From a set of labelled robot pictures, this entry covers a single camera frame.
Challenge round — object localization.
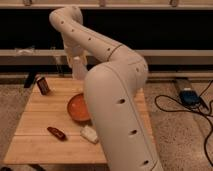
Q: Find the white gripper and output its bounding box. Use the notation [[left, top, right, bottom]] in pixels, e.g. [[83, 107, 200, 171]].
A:
[[63, 36, 87, 65]]

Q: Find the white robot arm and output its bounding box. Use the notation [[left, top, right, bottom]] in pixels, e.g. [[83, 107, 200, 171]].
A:
[[49, 6, 163, 171]]

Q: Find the orange ceramic bowl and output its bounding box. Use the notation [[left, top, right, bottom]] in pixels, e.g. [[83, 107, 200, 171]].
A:
[[67, 93, 90, 122]]

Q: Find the dark red small box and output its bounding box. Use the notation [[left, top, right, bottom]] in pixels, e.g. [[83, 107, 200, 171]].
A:
[[37, 77, 50, 95]]

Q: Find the white sponge block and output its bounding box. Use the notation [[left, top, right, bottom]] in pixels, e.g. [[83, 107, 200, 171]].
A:
[[80, 125, 98, 144]]

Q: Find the wooden table board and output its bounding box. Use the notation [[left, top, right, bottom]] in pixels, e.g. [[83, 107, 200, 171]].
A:
[[3, 77, 160, 166]]

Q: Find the blue power adapter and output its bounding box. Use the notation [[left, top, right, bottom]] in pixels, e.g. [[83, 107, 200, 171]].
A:
[[179, 90, 199, 106]]

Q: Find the black cable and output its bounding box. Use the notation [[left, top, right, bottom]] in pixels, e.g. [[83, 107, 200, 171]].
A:
[[154, 79, 213, 168]]

